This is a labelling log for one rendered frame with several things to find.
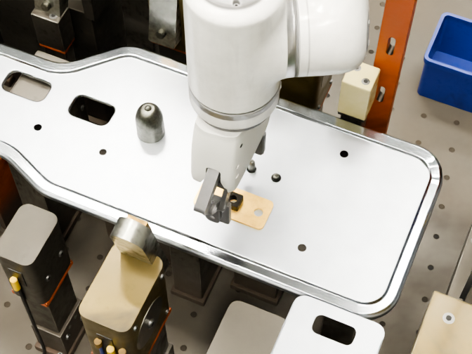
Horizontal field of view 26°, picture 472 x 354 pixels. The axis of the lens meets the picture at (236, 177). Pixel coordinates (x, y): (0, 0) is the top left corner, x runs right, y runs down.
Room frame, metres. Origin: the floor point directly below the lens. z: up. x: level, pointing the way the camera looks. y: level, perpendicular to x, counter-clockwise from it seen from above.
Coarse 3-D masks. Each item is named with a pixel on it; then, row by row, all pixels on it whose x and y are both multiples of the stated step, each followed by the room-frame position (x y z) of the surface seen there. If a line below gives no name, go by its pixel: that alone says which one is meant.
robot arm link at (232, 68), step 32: (192, 0) 0.53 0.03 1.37; (224, 0) 0.53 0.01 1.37; (256, 0) 0.53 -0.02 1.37; (288, 0) 0.56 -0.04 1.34; (192, 32) 0.52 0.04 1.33; (224, 32) 0.51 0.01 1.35; (256, 32) 0.51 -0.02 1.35; (288, 32) 0.53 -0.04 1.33; (192, 64) 0.53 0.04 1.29; (224, 64) 0.51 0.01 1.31; (256, 64) 0.51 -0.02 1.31; (288, 64) 0.51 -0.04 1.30; (224, 96) 0.51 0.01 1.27; (256, 96) 0.51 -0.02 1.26
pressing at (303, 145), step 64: (0, 64) 0.74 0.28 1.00; (64, 64) 0.74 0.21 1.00; (128, 64) 0.74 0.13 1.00; (0, 128) 0.65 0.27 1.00; (64, 128) 0.65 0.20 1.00; (128, 128) 0.65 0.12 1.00; (192, 128) 0.65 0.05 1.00; (320, 128) 0.65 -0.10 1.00; (64, 192) 0.57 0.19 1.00; (128, 192) 0.57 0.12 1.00; (192, 192) 0.57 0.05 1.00; (256, 192) 0.57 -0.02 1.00; (320, 192) 0.57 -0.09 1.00; (384, 192) 0.57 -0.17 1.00; (256, 256) 0.49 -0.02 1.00; (320, 256) 0.49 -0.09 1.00; (384, 256) 0.49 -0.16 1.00
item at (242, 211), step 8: (216, 192) 0.56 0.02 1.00; (232, 192) 0.56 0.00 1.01; (240, 192) 0.56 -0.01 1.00; (248, 192) 0.56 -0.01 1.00; (232, 200) 0.56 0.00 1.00; (240, 200) 0.55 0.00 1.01; (248, 200) 0.55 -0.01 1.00; (256, 200) 0.55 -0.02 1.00; (264, 200) 0.55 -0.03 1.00; (232, 208) 0.54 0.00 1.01; (240, 208) 0.54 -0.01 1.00; (248, 208) 0.54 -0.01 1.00; (256, 208) 0.54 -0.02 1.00; (264, 208) 0.54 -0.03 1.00; (272, 208) 0.54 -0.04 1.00; (232, 216) 0.53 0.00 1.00; (240, 216) 0.53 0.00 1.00; (248, 216) 0.53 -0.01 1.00; (256, 216) 0.53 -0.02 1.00; (264, 216) 0.53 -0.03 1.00; (248, 224) 0.52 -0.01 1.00; (256, 224) 0.52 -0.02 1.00; (264, 224) 0.52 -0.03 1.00
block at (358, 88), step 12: (348, 72) 0.68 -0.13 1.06; (360, 72) 0.68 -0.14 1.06; (372, 72) 0.68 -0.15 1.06; (348, 84) 0.67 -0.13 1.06; (360, 84) 0.67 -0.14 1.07; (372, 84) 0.67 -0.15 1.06; (348, 96) 0.67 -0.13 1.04; (360, 96) 0.66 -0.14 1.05; (372, 96) 0.67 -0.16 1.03; (348, 108) 0.67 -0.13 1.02; (360, 108) 0.66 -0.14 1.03; (348, 120) 0.67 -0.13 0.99; (360, 120) 0.66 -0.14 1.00
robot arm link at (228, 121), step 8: (192, 96) 0.53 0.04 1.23; (192, 104) 0.53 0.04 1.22; (200, 104) 0.52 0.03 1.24; (272, 104) 0.53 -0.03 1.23; (200, 112) 0.52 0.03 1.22; (208, 112) 0.52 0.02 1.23; (216, 112) 0.51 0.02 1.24; (256, 112) 0.51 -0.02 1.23; (264, 112) 0.52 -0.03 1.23; (208, 120) 0.52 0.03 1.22; (216, 120) 0.51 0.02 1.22; (224, 120) 0.51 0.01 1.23; (232, 120) 0.51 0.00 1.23; (240, 120) 0.51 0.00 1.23; (248, 120) 0.51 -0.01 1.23; (256, 120) 0.51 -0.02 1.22; (224, 128) 0.51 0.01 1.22; (232, 128) 0.51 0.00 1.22; (240, 128) 0.51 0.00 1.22
